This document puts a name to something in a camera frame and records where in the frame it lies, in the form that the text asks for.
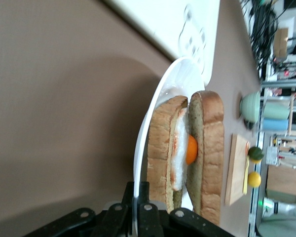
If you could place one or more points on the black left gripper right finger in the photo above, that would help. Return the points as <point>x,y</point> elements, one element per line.
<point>150,222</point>

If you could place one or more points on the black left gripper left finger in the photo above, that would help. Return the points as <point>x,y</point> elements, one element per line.
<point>118,222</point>

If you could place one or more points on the toy fried egg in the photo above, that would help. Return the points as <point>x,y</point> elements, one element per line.
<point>181,148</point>

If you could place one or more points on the sandwich lid bread slice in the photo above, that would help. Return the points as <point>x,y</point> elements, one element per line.
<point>212,148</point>

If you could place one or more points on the white round plate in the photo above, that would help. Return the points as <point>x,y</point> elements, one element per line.
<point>180,74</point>

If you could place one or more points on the wooden cutting board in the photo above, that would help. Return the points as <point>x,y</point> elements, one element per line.
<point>236,172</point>

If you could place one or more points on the yellow plastic fork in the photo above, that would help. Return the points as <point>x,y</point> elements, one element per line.
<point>246,182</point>

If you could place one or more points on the yellow lemon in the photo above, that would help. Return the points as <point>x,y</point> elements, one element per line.
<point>254,179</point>
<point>255,161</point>

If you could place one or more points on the green avocado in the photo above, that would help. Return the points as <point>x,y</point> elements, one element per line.
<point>256,153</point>

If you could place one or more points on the large cardboard box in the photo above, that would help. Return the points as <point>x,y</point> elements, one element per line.
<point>282,180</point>

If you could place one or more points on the mint green bowl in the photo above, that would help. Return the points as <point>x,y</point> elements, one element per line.
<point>250,106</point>

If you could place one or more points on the light blue cup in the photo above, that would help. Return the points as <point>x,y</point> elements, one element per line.
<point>275,125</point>

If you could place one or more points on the mint green cup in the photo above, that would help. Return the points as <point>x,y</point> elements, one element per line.
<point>275,111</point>

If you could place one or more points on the cream tray with bear print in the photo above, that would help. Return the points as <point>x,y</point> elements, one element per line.
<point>162,19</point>

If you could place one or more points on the small cardboard box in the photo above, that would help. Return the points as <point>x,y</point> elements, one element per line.
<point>281,42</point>

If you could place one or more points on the aluminium frame beam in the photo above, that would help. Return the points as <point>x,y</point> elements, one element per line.
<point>286,84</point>

